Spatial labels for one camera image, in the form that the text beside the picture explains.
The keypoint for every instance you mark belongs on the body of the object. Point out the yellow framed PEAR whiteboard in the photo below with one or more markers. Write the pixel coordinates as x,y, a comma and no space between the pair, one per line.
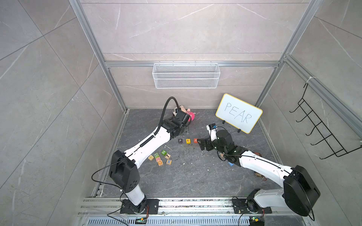
238,113

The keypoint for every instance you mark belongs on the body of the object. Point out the black wall hook rack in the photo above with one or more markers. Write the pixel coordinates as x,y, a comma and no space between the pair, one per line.
321,128

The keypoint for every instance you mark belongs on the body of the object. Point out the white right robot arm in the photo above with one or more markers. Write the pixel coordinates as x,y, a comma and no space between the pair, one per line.
297,190

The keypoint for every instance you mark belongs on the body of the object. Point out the white wire mesh basket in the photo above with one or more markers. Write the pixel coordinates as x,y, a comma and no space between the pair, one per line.
186,75

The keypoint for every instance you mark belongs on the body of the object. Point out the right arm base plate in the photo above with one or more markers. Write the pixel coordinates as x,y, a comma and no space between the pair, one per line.
245,206

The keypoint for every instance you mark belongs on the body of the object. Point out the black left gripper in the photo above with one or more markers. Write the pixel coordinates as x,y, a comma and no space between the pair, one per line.
187,125

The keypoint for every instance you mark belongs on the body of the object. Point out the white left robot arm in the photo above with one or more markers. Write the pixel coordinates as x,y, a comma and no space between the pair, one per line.
124,169

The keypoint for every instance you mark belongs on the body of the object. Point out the wooden Q block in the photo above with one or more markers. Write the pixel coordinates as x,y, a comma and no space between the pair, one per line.
160,162

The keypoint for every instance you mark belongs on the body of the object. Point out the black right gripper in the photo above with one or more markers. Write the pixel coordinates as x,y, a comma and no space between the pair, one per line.
209,141

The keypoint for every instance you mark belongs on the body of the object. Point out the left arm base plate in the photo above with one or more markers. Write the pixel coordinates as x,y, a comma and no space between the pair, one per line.
149,206

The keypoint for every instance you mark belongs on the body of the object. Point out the pink cartoon boy plush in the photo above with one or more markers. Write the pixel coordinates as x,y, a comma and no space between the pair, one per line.
187,111

